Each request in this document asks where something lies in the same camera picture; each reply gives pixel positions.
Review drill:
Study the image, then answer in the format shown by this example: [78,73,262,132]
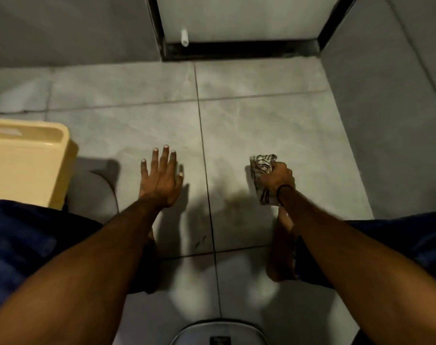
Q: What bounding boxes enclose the person's left hand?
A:
[139,144,185,209]

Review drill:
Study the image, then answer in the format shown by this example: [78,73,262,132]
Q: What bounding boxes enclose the person's right hand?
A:
[256,161,296,198]

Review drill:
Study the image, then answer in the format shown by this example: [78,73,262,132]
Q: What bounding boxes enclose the striped black white cloth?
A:
[250,154,281,206]

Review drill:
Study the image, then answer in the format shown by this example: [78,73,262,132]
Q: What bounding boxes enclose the person's left forearm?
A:
[0,197,168,345]

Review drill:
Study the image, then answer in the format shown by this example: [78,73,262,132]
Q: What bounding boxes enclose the person's right forearm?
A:
[278,187,436,345]

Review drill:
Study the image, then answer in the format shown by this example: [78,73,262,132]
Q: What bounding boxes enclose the black wrist band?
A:
[276,184,294,207]

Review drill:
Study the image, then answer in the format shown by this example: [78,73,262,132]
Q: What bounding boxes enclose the grey round container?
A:
[66,169,120,224]

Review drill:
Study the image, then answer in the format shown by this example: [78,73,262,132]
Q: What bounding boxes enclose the person's right leg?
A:
[266,206,299,283]

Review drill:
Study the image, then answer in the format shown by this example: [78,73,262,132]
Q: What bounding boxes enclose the person's leg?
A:
[130,228,160,295]
[266,206,299,283]

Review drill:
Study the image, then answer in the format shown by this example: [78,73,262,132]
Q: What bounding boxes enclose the person's left leg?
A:
[130,228,160,295]

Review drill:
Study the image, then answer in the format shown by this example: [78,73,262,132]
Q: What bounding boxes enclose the cream plastic bin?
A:
[0,118,79,211]

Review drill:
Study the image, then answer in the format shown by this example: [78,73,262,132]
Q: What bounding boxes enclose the blue shorts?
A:
[0,199,436,320]

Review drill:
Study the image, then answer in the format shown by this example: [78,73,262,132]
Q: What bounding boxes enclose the white door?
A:
[156,0,343,44]

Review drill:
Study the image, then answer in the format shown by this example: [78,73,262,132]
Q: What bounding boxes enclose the grey toilet seat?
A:
[170,320,269,345]

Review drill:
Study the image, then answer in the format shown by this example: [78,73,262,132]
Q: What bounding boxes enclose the black door frame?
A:
[145,0,359,62]

